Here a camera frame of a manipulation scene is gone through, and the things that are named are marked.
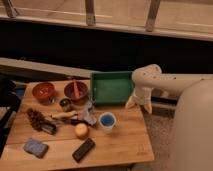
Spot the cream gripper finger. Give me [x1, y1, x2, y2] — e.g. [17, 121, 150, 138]
[144, 102, 152, 114]
[125, 96, 136, 109]

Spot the black rectangular eraser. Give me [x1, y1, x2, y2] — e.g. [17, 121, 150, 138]
[72, 138, 95, 162]

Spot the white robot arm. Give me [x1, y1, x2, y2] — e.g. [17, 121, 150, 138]
[125, 64, 213, 171]

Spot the green plastic tray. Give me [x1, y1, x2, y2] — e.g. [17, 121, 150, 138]
[90, 71, 134, 106]

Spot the white cup blue inside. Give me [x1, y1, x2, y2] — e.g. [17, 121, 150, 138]
[99, 112, 117, 133]

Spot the red utensil in bowl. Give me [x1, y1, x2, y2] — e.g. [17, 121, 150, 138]
[73, 80, 80, 99]

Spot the dark red bowl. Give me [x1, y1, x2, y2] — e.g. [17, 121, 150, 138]
[64, 81, 88, 101]

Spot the yellow round fruit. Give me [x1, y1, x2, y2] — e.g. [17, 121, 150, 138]
[74, 123, 89, 139]

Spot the small dark metal cup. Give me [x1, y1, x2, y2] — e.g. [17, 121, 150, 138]
[59, 98, 71, 112]

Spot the wooden folding table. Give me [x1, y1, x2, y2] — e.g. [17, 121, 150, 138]
[0, 81, 154, 171]

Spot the red-brown empty bowl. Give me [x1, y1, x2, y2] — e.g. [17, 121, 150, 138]
[32, 82, 55, 103]

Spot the small black box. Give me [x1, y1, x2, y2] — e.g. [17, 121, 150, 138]
[42, 123, 57, 135]

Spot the brown pine cone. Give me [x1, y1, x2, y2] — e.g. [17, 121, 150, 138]
[27, 108, 45, 131]

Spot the blue sponge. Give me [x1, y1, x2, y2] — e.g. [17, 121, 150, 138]
[23, 138, 49, 158]

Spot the wooden handled tool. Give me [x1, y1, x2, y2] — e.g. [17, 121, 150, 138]
[51, 111, 78, 119]

